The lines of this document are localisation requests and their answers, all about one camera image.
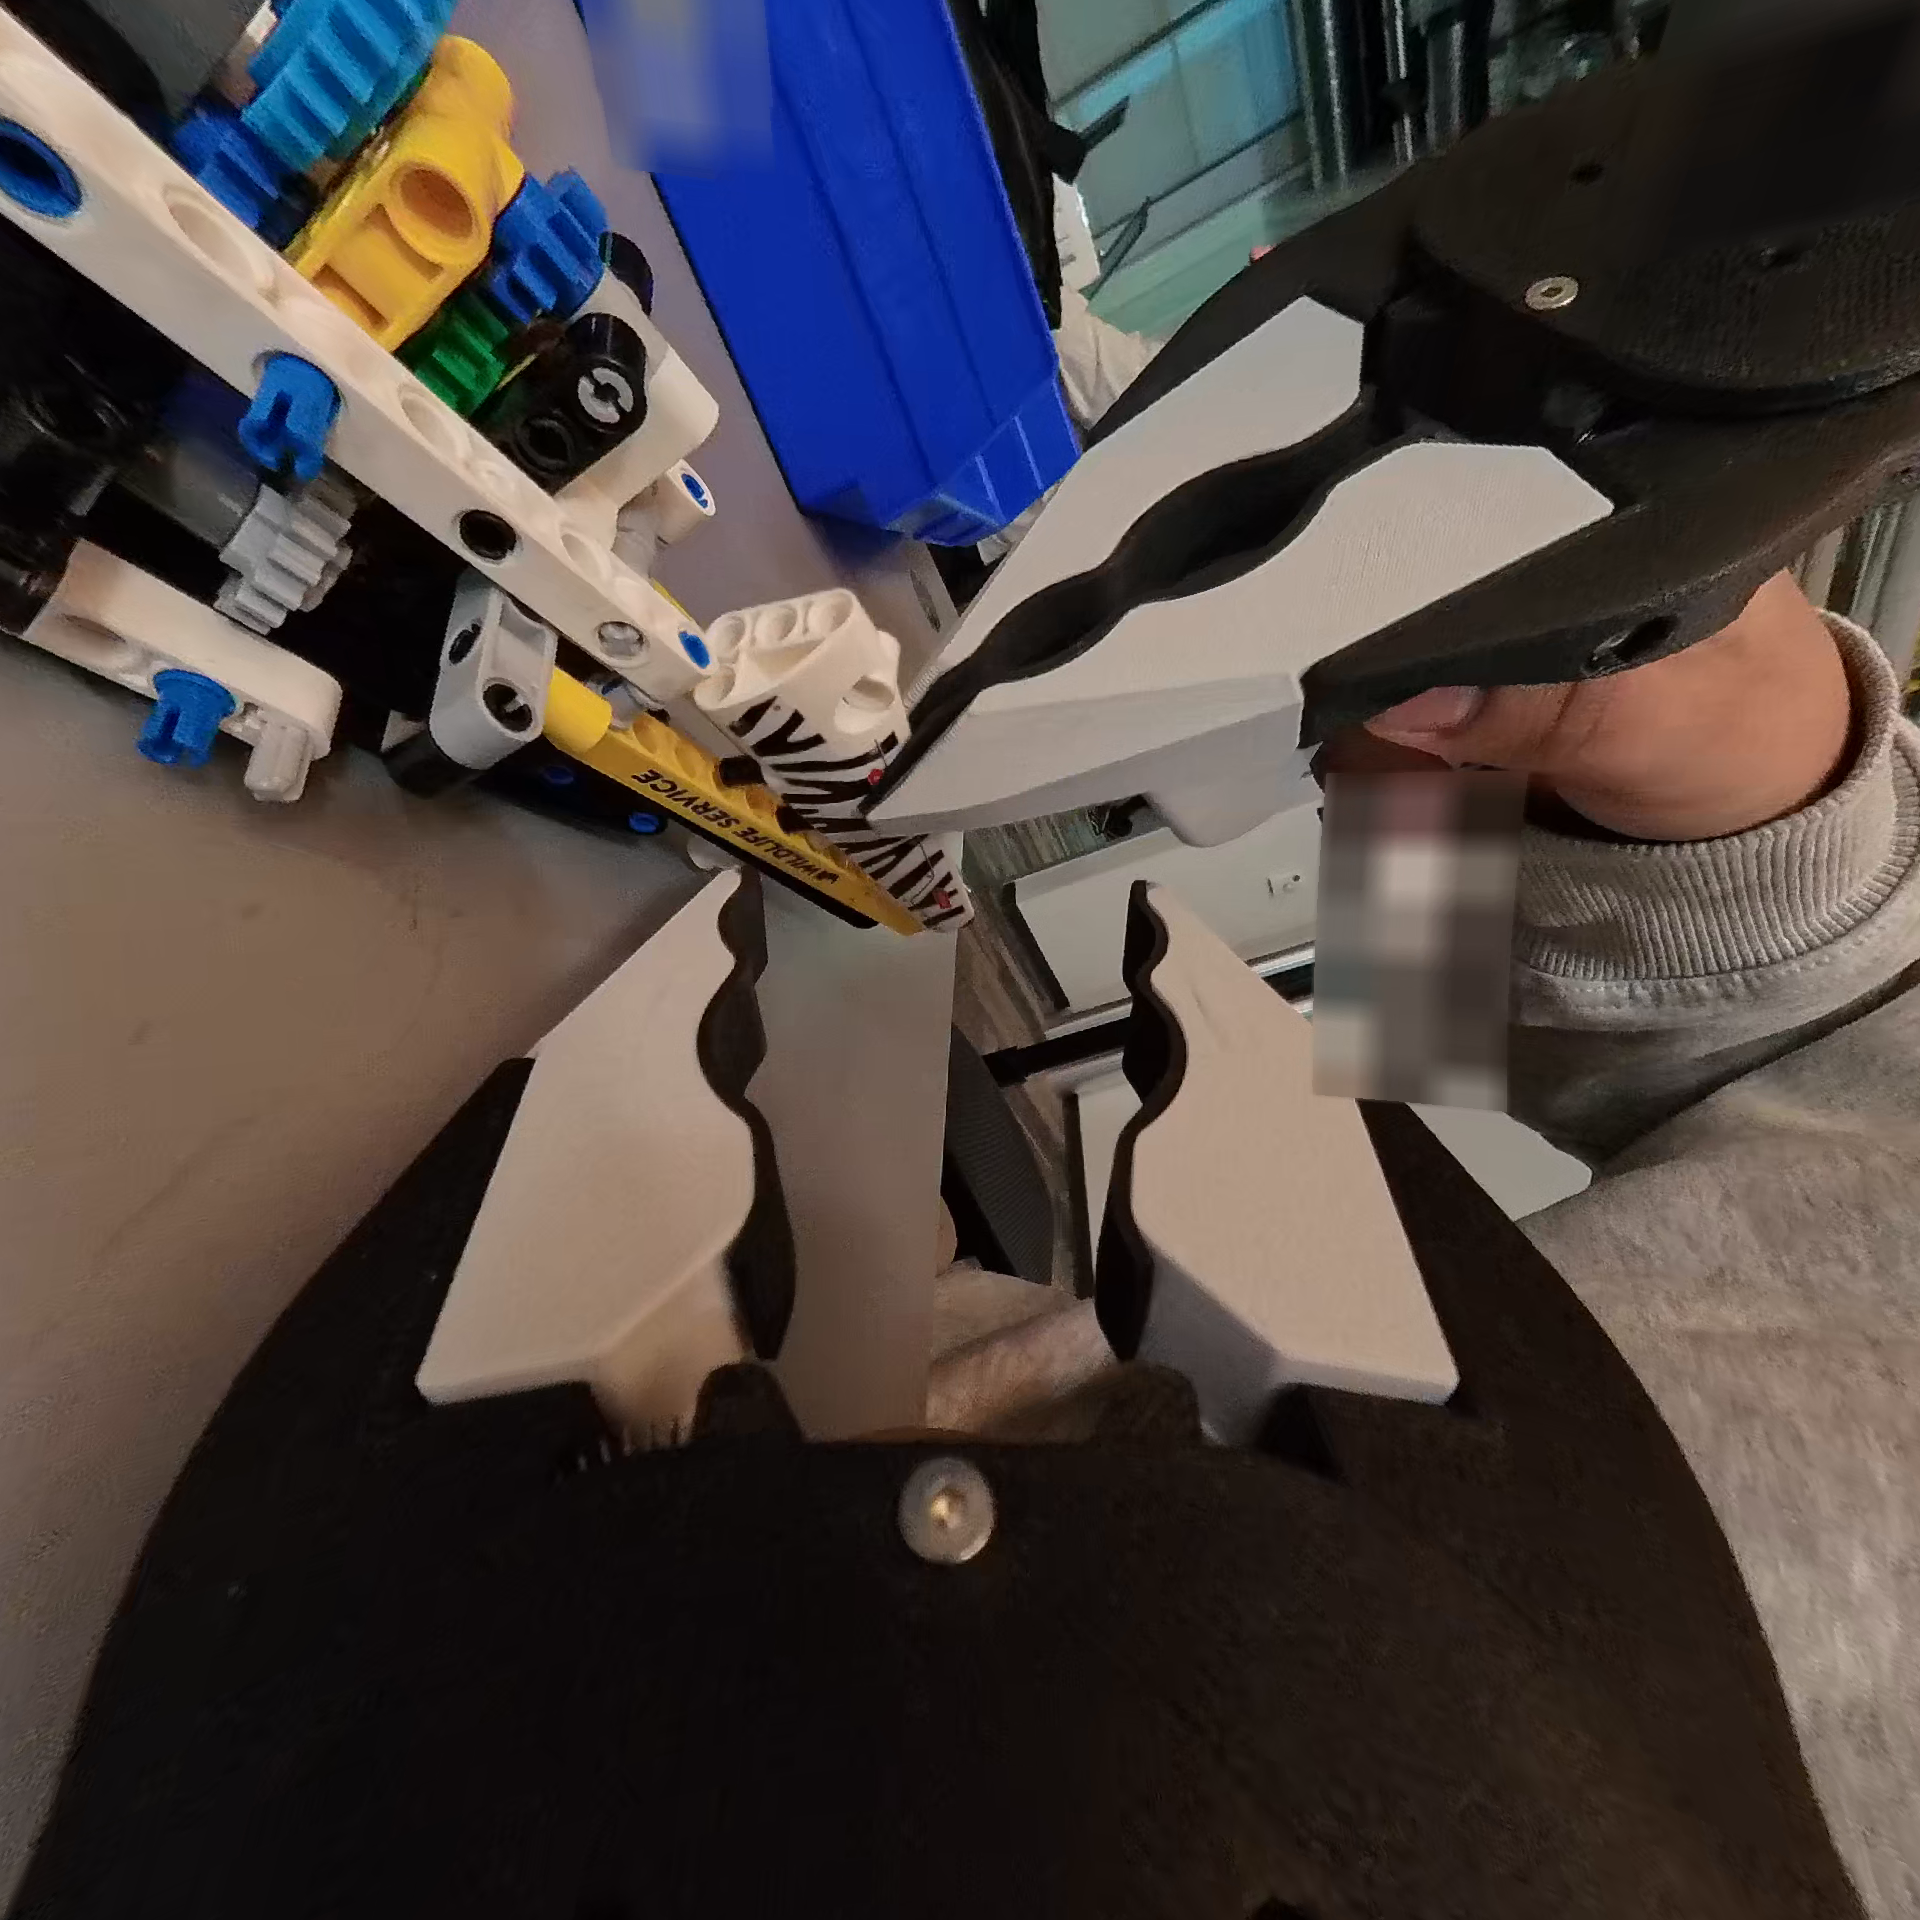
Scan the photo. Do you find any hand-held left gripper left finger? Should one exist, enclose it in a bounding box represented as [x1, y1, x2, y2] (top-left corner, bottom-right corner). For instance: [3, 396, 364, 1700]
[417, 870, 798, 1409]

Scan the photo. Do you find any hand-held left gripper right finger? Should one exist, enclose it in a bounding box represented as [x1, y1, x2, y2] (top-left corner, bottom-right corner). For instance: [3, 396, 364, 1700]
[1096, 880, 1464, 1445]

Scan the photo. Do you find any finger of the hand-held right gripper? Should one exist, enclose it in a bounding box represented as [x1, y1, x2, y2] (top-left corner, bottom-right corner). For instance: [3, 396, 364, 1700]
[902, 296, 1376, 724]
[867, 433, 1619, 849]

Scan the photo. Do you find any zebra striped lego panel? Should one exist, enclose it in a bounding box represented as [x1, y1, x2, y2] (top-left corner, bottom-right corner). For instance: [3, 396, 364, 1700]
[696, 587, 982, 936]

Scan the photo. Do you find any lego helicopter model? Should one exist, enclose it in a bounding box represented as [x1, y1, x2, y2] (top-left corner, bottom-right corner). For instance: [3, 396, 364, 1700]
[0, 0, 976, 940]

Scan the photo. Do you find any person's right hand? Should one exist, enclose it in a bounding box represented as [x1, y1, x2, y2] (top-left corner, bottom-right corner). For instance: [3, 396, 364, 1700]
[1358, 574, 1866, 838]

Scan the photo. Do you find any blue plastic bin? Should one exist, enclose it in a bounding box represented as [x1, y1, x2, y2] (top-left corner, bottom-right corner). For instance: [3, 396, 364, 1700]
[652, 0, 1087, 544]

